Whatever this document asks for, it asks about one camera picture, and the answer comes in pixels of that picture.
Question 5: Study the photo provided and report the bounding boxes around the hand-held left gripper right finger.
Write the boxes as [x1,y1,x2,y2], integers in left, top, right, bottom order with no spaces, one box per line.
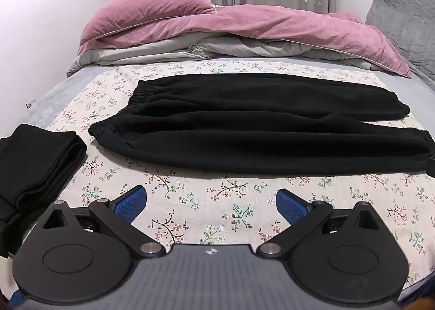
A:
[256,188,384,259]

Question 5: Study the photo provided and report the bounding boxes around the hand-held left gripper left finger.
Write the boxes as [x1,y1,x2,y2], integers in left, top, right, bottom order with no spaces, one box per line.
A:
[42,185,166,259]

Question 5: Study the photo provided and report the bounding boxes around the black pants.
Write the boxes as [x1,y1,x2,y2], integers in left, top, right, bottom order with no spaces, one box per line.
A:
[88,73,435,176]
[0,124,88,259]

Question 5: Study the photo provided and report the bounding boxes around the folded black pants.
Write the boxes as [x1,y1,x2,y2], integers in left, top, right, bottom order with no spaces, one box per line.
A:
[0,124,88,259]

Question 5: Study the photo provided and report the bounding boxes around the floral bed cover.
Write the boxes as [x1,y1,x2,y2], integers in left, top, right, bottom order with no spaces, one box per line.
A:
[44,60,435,292]

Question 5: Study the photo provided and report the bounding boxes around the grey quilt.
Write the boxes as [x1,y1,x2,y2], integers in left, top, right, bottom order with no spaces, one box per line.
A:
[67,32,372,76]

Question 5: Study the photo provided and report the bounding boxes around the pink duvet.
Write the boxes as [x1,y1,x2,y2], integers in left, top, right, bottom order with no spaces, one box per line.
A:
[77,4,412,78]

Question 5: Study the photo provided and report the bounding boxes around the pink pillow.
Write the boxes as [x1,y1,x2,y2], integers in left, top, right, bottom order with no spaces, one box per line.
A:
[80,0,216,46]

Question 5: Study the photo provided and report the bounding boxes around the grey quilted pillow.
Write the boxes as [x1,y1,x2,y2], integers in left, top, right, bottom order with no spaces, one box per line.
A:
[365,0,435,83]

